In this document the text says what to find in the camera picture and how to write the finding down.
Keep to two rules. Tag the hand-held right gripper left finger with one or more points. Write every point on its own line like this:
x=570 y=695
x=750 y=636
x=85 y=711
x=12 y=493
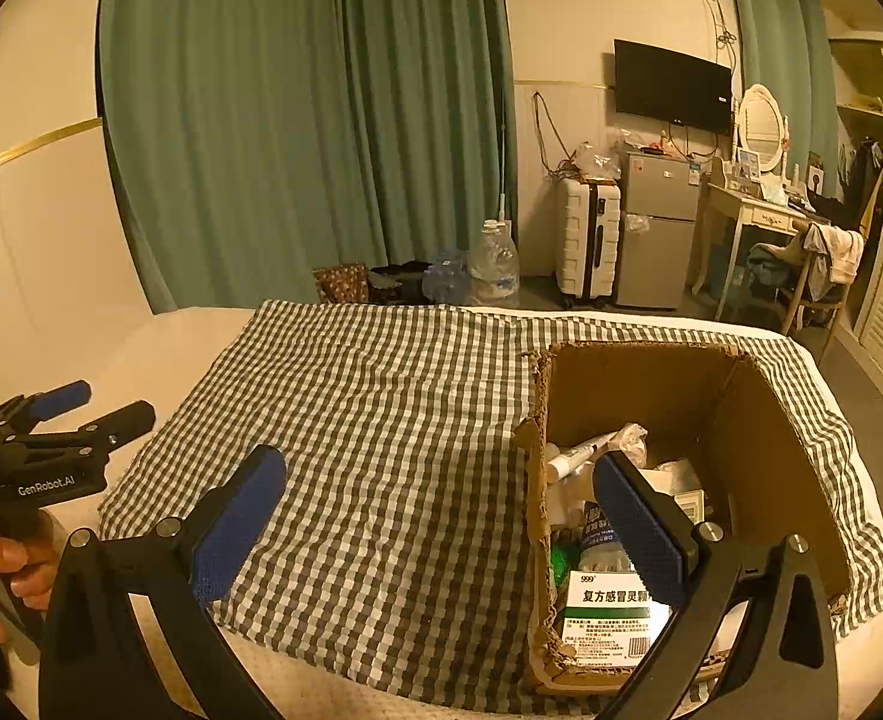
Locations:
x=239 y=517

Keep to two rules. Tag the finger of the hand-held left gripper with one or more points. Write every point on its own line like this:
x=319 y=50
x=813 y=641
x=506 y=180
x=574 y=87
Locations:
x=130 y=418
x=63 y=396

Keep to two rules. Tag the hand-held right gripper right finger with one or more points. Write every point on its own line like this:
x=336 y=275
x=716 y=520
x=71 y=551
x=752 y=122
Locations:
x=636 y=525

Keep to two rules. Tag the brown cardboard box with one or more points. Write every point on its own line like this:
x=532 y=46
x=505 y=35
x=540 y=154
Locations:
x=771 y=450

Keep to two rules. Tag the white tube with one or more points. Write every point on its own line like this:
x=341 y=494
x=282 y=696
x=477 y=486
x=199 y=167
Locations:
x=573 y=457

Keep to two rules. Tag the green white medicine box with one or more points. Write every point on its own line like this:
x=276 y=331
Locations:
x=606 y=615

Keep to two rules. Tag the grey white checked cloth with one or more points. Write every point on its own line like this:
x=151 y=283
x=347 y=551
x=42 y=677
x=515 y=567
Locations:
x=374 y=427

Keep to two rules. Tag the brown patterned bag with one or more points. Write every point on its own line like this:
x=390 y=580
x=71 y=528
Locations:
x=340 y=283

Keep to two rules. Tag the wooden chair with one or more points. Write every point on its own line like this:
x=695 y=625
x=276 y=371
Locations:
x=801 y=300

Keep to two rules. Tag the black bag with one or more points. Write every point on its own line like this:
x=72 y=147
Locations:
x=400 y=281

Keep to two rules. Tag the white suitcase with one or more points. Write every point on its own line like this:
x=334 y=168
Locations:
x=588 y=240

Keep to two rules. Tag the grey mini fridge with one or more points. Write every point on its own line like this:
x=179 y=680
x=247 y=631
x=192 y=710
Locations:
x=655 y=232

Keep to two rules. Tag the large clear water jug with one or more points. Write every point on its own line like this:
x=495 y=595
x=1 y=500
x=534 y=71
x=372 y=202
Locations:
x=494 y=266

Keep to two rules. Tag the crumpled clear plastic bottles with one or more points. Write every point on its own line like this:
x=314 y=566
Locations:
x=445 y=281

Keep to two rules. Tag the green curtain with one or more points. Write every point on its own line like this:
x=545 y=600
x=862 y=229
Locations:
x=261 y=127
x=779 y=75

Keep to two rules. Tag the white dressing table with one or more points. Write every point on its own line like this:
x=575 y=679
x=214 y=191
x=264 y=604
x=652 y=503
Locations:
x=756 y=214

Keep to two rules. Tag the pale crumpled clothes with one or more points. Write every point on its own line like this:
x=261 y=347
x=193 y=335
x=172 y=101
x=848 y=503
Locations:
x=835 y=255

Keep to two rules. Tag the clear plastic bag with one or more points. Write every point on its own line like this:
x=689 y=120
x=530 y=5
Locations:
x=595 y=163

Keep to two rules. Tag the hanging dark clothes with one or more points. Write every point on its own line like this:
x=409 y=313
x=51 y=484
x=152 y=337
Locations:
x=865 y=180

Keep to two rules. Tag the white oval mirror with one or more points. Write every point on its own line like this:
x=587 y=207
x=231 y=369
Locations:
x=760 y=124

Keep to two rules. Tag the black television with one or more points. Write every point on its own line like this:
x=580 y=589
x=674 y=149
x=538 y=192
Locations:
x=670 y=86

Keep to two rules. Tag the small picture frame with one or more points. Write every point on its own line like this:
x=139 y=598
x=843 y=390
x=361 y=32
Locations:
x=749 y=160

